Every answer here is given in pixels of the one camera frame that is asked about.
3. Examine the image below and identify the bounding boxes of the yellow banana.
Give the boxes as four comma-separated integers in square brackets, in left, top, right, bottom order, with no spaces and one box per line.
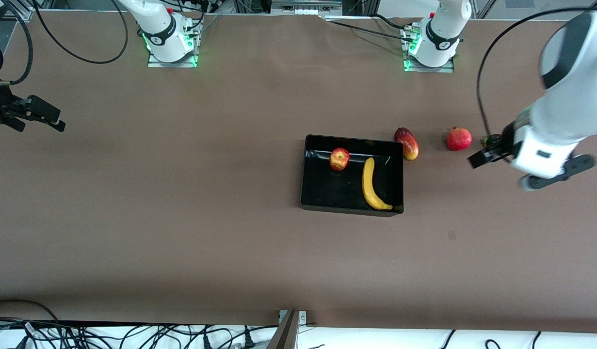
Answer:
[361,157,394,211]

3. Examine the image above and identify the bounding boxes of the black plastic box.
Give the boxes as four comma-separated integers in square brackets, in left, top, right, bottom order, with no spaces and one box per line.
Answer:
[299,134,405,217]

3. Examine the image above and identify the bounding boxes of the aluminium corner profile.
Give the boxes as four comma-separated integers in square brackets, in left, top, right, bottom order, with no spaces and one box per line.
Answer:
[5,0,35,23]
[572,0,597,20]

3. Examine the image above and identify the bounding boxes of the black floor cable loop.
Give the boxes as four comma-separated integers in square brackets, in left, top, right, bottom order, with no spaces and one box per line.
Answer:
[0,299,61,324]

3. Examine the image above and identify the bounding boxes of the aluminium frame beam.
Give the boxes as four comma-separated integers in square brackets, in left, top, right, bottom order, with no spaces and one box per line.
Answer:
[271,0,343,11]

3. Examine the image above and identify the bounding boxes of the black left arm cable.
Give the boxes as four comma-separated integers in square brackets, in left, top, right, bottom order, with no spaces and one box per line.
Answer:
[476,7,586,141]

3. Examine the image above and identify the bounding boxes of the red apple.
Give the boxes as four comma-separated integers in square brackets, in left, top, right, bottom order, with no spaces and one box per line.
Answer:
[329,148,351,172]

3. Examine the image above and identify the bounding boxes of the long looping black arm cable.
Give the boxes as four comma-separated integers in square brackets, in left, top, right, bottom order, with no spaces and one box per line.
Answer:
[29,0,129,64]

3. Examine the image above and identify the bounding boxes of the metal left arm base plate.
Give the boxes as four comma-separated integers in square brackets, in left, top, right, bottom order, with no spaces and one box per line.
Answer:
[403,28,455,73]

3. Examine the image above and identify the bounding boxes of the grey camera mount pole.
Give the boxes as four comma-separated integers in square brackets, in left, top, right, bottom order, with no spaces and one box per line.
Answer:
[267,310,301,349]

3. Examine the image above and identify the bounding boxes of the red yellow mango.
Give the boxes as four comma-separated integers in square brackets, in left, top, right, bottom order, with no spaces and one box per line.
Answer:
[394,127,420,161]

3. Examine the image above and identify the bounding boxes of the metal pole bracket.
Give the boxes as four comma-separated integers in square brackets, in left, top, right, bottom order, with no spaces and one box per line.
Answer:
[278,310,308,325]

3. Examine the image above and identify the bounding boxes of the red pomegranate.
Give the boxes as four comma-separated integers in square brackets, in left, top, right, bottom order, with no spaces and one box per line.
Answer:
[446,126,473,152]

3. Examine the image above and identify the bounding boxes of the black table cable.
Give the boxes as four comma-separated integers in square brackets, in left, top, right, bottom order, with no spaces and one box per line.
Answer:
[371,13,409,31]
[333,21,411,41]

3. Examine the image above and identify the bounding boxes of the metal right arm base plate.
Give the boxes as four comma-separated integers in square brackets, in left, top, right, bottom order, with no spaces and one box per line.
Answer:
[148,29,198,68]

